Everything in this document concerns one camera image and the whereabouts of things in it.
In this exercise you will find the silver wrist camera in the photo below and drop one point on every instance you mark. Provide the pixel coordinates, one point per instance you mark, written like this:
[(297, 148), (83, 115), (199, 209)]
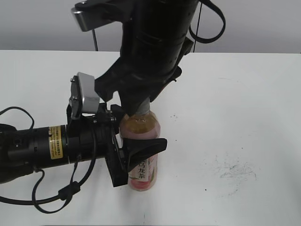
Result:
[(92, 14), (83, 98)]

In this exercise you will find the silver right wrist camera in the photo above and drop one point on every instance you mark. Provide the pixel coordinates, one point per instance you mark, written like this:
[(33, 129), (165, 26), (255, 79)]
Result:
[(92, 14)]

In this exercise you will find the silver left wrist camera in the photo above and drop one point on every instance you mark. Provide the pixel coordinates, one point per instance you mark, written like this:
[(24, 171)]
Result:
[(83, 98)]

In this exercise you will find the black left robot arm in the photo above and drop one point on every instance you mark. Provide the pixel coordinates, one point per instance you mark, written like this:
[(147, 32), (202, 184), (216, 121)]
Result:
[(23, 151)]

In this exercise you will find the grey bottle cap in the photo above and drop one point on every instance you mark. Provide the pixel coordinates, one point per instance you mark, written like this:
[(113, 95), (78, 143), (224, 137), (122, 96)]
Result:
[(144, 107)]

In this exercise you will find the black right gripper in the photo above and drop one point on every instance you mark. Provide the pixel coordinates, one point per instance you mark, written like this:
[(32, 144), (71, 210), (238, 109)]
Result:
[(153, 43)]

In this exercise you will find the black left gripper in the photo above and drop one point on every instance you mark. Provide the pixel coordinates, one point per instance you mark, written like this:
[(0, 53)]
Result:
[(93, 137)]

